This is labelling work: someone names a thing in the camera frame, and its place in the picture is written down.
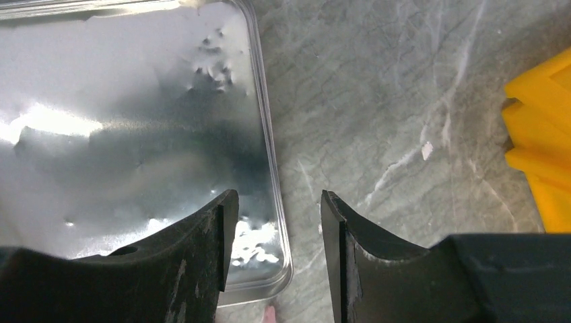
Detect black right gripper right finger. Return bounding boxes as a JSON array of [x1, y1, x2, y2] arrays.
[[321, 190, 570, 322]]

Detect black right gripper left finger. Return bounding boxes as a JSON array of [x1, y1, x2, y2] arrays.
[[1, 190, 239, 322]]

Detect yellow plastic bin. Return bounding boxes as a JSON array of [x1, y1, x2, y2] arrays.
[[502, 49, 570, 233]]

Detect metal tweezers with pink grips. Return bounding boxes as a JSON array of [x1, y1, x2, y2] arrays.
[[262, 306, 277, 323]]

